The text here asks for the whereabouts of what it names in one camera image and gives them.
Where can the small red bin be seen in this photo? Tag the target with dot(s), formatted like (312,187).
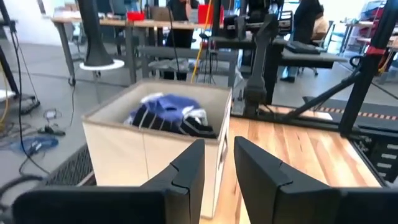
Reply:
(136,16)

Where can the black ribbed floor mat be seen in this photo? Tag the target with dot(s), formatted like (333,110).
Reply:
(71,171)

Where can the black tripod stand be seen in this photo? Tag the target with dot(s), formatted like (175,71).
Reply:
(29,104)

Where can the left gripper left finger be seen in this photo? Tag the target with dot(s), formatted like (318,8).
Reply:
(180,186)

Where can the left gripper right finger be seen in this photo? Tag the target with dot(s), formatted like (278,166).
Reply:
(270,193)

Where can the hazard-striped floor ramp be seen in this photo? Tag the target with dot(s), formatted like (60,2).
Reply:
(373,109)

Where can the black power adapter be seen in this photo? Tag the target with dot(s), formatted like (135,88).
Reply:
(51,130)

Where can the wooden table with grey legs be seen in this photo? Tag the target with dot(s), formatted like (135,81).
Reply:
(109,22)

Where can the black white-striped garment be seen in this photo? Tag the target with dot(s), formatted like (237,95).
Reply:
(168,124)

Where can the blue fleece cloth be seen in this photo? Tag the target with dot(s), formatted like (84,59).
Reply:
(168,105)

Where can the cardboard box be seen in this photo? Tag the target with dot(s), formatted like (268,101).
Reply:
(161,14)
(124,158)

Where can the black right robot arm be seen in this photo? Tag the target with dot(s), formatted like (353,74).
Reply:
(258,87)

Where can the person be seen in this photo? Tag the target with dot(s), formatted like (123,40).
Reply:
(304,21)
(180,37)

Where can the black metal table frame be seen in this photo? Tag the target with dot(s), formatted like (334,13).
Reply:
(360,93)

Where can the red tape band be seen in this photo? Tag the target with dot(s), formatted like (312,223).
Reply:
(375,50)

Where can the large red bin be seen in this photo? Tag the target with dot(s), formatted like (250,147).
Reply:
(203,14)

